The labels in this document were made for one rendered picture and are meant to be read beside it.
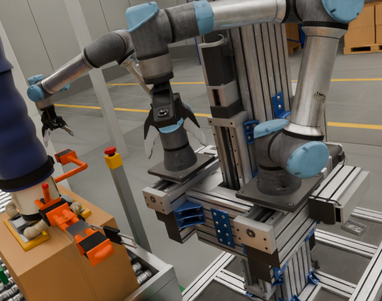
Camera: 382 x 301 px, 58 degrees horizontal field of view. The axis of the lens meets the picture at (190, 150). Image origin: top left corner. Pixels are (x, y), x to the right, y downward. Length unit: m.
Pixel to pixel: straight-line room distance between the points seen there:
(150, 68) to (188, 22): 0.13
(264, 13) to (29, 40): 9.87
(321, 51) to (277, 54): 0.44
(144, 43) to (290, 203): 0.66
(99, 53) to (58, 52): 9.51
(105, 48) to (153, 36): 0.69
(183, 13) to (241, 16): 0.24
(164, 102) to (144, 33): 0.15
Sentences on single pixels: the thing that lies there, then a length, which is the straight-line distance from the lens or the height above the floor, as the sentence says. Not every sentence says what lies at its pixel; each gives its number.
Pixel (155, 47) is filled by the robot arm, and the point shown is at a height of 1.60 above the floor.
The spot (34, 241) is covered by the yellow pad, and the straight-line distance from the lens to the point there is 1.51.
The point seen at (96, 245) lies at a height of 1.10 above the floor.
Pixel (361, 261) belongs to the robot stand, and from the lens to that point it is 2.16.
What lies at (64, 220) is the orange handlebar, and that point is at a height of 1.09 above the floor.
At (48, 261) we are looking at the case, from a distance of 1.42.
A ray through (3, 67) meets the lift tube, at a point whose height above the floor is 1.61.
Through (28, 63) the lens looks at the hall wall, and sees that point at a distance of 10.60.
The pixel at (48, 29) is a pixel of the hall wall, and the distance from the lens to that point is 10.94.
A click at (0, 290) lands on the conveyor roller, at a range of 2.20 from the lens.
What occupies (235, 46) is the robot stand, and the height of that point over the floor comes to 1.50.
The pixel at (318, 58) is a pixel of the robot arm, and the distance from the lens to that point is 0.98.
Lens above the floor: 1.67
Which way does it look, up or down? 23 degrees down
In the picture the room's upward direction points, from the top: 14 degrees counter-clockwise
